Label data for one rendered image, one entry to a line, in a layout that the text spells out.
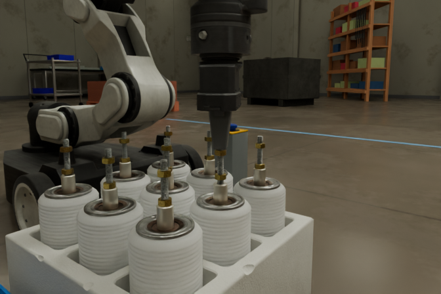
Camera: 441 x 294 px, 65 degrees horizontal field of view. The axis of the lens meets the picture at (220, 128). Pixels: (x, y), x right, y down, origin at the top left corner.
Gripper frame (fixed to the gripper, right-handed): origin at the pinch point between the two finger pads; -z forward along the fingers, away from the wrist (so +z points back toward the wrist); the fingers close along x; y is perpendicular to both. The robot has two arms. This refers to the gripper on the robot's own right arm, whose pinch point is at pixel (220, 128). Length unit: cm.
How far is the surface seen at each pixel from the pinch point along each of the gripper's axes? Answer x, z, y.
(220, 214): -4.4, -12.0, -0.6
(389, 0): 733, 171, -256
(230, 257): -4.3, -18.5, -2.0
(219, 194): -1.1, -10.1, 0.0
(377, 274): 26, -37, -33
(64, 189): 0.4, -10.9, 26.4
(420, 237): 47, -37, -51
